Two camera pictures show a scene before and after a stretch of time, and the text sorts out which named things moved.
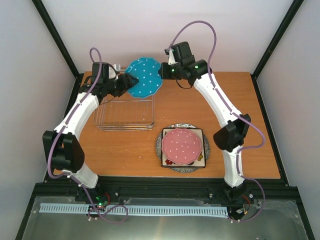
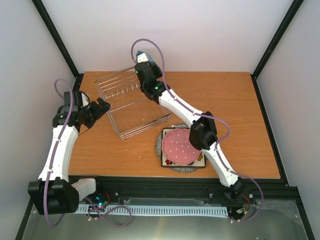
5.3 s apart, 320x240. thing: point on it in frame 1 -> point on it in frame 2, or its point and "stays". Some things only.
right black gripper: [163, 72] -> [158, 74]
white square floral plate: [199, 163] stays
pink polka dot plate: [181, 146] stays
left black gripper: [125, 85] -> [99, 111]
